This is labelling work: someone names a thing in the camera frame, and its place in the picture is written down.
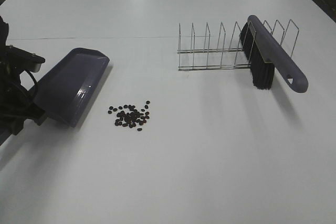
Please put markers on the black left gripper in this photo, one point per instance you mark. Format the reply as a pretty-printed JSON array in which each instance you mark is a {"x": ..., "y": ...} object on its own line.
[{"x": 15, "y": 99}]

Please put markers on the purple plastic dustpan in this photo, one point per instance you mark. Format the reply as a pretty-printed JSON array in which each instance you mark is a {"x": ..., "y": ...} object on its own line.
[{"x": 66, "y": 89}]

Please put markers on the pile of coffee beans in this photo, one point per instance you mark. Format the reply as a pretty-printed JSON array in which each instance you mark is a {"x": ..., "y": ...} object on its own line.
[{"x": 130, "y": 116}]

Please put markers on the purple brush black bristles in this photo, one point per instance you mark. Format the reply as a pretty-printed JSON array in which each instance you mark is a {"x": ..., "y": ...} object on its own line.
[{"x": 265, "y": 55}]

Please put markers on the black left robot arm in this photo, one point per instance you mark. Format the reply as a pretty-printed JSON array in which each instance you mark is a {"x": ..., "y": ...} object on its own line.
[{"x": 28, "y": 81}]

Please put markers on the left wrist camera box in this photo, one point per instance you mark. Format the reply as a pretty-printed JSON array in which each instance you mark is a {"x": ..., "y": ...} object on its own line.
[{"x": 23, "y": 60}]

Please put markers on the metal wire dish rack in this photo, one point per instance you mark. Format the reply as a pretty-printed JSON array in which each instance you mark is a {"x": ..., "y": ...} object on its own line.
[{"x": 225, "y": 49}]

